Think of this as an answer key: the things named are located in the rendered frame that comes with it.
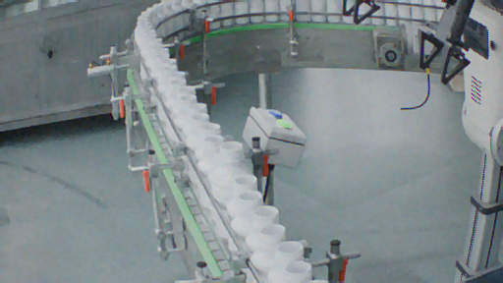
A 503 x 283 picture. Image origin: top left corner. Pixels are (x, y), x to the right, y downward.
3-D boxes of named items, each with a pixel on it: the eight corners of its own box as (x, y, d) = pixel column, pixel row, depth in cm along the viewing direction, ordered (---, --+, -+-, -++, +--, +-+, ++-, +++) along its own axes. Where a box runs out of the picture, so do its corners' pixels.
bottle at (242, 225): (252, 295, 127) (250, 208, 120) (227, 282, 131) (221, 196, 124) (278, 281, 130) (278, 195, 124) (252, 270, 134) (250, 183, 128)
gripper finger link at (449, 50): (435, 79, 134) (453, 36, 132) (419, 68, 140) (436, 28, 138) (459, 94, 137) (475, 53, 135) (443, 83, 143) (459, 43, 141)
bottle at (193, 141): (206, 205, 159) (200, 124, 153) (183, 198, 162) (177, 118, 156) (225, 195, 163) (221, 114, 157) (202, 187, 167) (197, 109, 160)
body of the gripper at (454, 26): (446, 39, 134) (458, 9, 133) (423, 27, 143) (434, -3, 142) (468, 55, 137) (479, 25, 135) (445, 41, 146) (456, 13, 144)
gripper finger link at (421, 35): (419, 68, 140) (436, 28, 138) (404, 57, 147) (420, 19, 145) (443, 83, 143) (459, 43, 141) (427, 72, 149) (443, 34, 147)
